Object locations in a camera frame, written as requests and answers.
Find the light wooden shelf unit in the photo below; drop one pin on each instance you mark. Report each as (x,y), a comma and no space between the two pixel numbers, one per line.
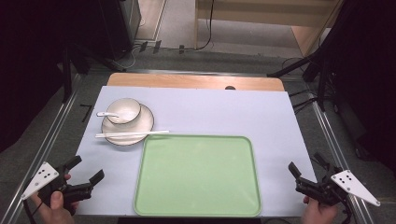
(249,9)

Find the person's left hand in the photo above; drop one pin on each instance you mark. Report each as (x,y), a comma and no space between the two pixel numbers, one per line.
(56,207)

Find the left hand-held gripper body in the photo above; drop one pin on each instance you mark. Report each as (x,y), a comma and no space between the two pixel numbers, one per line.
(40,179)

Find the dark curtain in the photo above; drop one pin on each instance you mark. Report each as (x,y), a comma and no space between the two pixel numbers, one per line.
(370,77)
(37,62)

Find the white chopstick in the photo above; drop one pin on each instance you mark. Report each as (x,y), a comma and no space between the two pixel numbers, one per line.
(124,135)
(130,132)

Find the pale lavender table mat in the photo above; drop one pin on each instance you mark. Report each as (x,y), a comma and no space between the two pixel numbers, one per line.
(218,112)

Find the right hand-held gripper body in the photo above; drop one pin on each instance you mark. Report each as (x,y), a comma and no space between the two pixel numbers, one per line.
(337,188)

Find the light green tray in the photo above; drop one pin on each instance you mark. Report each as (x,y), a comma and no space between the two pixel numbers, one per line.
(197,177)

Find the wooden table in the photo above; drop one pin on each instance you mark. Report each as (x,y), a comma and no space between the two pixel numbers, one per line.
(186,81)

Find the black metal stand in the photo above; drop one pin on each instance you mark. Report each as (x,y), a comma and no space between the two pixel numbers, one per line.
(67,74)
(311,67)

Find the person's right hand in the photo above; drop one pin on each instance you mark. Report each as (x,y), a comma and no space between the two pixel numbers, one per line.
(319,213)

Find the white plate with dark rim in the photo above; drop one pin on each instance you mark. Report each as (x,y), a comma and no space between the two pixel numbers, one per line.
(137,130)

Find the black cabinet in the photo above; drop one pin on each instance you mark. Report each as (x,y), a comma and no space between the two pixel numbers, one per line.
(120,25)

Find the white ceramic spoon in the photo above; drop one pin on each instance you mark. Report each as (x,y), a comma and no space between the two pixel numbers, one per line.
(107,114)

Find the white bowl with dark rim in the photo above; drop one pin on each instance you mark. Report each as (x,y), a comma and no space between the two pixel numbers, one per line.
(124,110)

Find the aluminium frame rail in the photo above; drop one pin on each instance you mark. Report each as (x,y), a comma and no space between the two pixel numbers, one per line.
(40,155)
(336,149)
(199,72)

